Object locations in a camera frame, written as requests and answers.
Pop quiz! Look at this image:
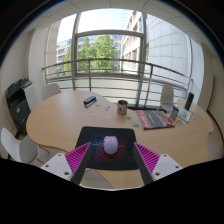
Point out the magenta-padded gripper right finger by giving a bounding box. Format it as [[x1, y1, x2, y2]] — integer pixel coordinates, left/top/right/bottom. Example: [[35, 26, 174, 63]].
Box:
[[132, 142, 184, 186]]

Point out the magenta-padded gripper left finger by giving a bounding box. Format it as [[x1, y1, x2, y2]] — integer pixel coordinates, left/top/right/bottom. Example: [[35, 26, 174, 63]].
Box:
[[40, 142, 92, 185]]

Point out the pink and lilac computer mouse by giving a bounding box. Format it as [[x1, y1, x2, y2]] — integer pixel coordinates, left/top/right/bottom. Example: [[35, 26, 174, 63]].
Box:
[[102, 135, 120, 156]]

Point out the black mouse pad red print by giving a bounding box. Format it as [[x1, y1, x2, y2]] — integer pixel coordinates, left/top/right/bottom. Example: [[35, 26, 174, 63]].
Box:
[[75, 125, 140, 171]]

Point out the red and black magazine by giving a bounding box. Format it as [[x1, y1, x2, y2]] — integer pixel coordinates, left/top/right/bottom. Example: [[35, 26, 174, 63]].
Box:
[[135, 109, 176, 131]]

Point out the white plastic chair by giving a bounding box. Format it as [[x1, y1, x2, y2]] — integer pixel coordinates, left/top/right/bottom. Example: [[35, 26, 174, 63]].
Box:
[[41, 82, 62, 102], [159, 83, 176, 113], [0, 127, 40, 165]]

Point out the black upright box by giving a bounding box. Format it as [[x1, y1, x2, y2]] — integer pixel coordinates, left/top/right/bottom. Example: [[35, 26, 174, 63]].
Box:
[[183, 91, 195, 111]]

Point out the black stapler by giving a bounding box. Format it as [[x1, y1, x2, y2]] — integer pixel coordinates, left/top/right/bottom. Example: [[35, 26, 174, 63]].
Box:
[[82, 95, 98, 109]]

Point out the strawberry print mug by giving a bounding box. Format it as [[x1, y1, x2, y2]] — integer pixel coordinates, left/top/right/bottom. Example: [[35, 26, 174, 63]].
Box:
[[116, 99, 129, 116]]

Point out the black and white printer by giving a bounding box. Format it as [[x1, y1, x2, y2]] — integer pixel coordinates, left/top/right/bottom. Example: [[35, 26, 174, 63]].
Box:
[[4, 76, 40, 137]]

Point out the grey metal railing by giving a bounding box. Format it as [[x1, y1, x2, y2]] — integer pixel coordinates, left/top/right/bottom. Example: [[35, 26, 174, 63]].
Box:
[[41, 58, 194, 108]]

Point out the white window frame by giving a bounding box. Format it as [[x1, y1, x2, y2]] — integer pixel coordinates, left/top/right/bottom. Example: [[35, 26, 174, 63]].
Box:
[[71, 11, 148, 93]]

